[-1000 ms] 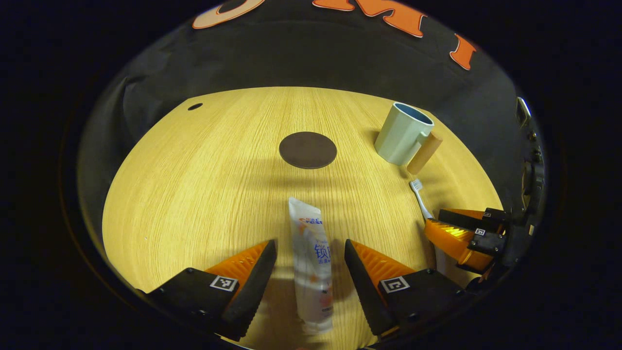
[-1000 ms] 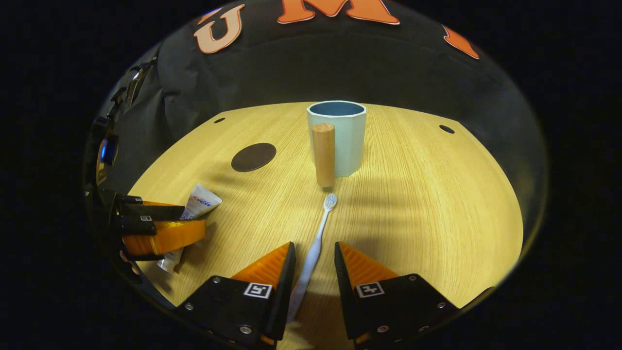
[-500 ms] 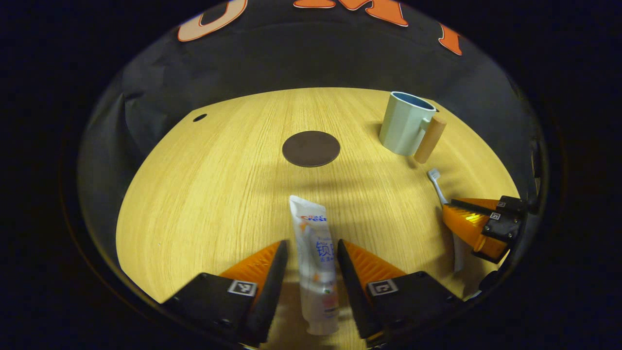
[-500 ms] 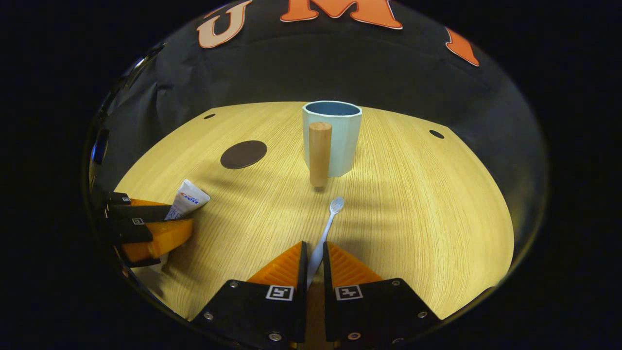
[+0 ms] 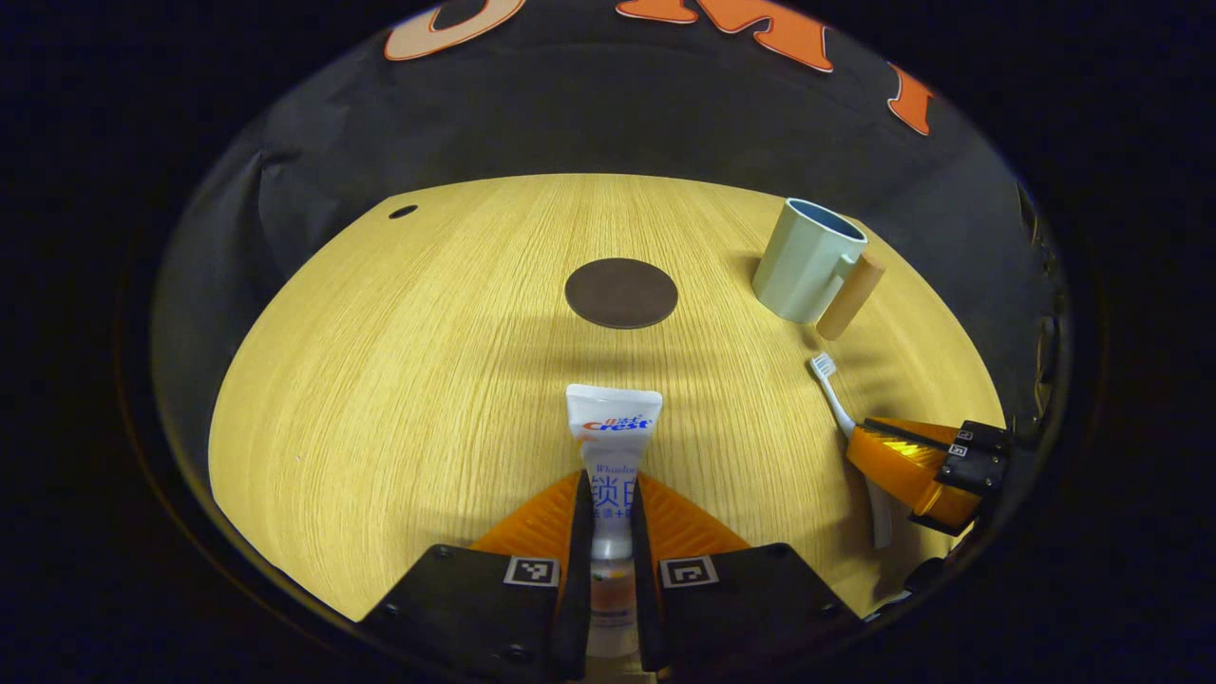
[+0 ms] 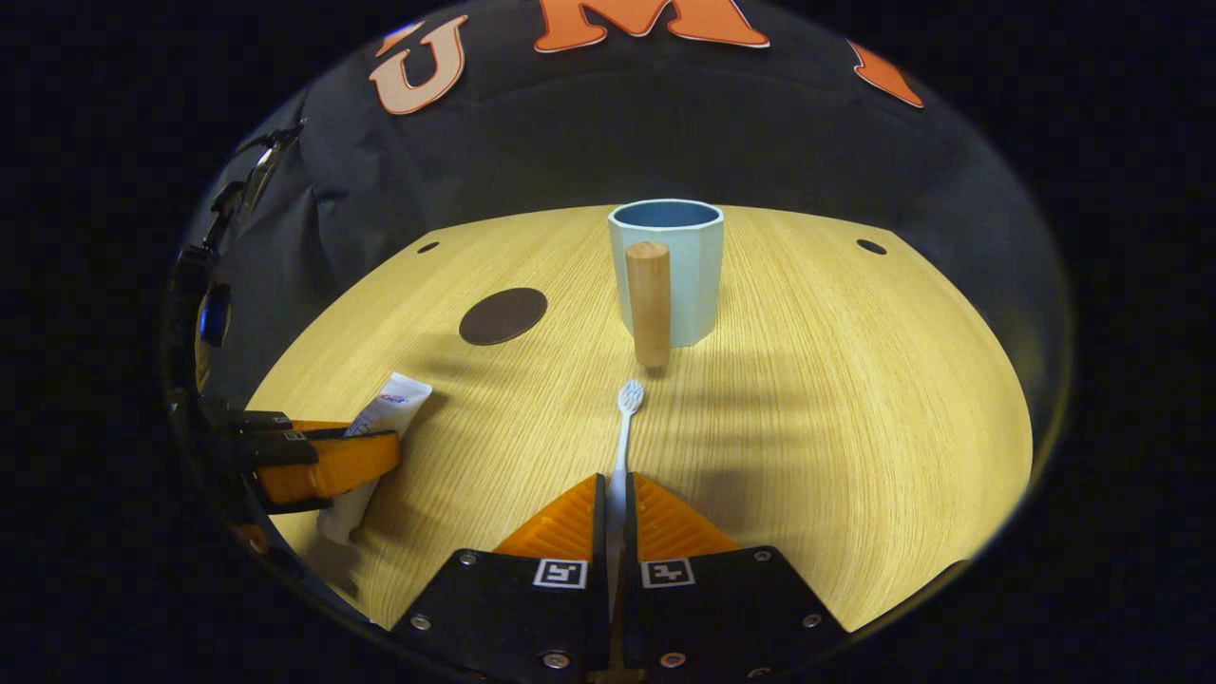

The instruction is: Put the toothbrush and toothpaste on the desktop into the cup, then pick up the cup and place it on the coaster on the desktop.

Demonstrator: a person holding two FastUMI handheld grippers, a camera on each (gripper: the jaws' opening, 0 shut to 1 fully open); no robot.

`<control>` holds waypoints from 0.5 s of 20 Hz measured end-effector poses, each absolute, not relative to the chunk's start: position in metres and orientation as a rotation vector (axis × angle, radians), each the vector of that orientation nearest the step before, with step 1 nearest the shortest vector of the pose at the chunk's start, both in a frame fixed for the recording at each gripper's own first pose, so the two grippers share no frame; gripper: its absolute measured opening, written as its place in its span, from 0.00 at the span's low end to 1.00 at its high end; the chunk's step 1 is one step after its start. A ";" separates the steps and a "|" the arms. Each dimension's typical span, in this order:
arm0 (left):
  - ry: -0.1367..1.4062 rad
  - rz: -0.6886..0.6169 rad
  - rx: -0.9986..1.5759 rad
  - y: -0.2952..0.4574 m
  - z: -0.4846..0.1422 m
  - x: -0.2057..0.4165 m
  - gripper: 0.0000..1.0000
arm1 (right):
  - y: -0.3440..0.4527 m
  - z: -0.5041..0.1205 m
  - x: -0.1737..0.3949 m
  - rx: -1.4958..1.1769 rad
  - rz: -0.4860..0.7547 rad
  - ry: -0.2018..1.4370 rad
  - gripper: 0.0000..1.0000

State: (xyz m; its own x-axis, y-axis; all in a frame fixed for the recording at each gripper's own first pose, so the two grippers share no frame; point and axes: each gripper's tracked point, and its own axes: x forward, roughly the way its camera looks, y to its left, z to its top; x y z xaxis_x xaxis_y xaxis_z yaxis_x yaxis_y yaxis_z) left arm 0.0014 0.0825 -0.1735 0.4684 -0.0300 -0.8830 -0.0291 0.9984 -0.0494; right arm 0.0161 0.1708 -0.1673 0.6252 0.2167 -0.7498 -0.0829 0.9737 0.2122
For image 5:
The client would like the pale green cup wooden handle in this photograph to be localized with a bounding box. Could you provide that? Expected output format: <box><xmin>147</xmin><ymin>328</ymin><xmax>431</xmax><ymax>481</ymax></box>
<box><xmin>750</xmin><ymin>197</ymin><xmax>886</xmax><ymax>342</ymax></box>

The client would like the black backdrop cloth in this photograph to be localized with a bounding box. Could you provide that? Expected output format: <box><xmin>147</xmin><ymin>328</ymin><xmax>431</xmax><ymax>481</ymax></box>
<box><xmin>152</xmin><ymin>0</ymin><xmax>1065</xmax><ymax>447</ymax></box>

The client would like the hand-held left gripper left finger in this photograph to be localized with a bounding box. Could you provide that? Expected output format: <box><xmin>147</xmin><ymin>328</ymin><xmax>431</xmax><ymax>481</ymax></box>
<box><xmin>366</xmin><ymin>468</ymin><xmax>595</xmax><ymax>683</ymax></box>

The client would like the dark brown round coaster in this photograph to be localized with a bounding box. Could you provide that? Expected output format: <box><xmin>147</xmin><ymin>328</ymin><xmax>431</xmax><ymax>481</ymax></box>
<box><xmin>564</xmin><ymin>257</ymin><xmax>679</xmax><ymax>331</ymax></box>

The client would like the white toothpaste tube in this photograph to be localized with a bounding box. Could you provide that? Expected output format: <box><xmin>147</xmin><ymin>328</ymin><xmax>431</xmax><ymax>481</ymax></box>
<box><xmin>566</xmin><ymin>384</ymin><xmax>664</xmax><ymax>658</ymax></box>

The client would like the wooden desktop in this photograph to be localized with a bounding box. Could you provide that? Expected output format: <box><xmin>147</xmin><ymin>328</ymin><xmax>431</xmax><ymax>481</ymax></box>
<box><xmin>207</xmin><ymin>173</ymin><xmax>1008</xmax><ymax>623</ymax></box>

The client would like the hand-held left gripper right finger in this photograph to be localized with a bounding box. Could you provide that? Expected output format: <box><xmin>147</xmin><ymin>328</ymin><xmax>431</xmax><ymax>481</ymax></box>
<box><xmin>629</xmin><ymin>472</ymin><xmax>861</xmax><ymax>680</ymax></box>

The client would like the white toothbrush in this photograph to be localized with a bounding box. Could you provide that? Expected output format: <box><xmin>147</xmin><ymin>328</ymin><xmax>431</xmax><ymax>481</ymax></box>
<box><xmin>808</xmin><ymin>352</ymin><xmax>896</xmax><ymax>550</ymax></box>

